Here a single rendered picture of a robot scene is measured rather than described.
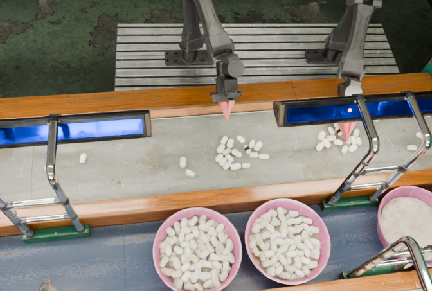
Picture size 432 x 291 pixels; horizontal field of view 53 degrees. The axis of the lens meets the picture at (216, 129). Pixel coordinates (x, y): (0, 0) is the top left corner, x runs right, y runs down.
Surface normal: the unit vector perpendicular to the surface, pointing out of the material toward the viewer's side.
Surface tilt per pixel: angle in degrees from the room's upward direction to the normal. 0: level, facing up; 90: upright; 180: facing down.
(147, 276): 0
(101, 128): 58
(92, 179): 0
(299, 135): 0
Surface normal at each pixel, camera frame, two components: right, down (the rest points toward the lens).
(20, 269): 0.09, -0.51
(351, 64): -0.04, 0.18
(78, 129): 0.16, 0.45
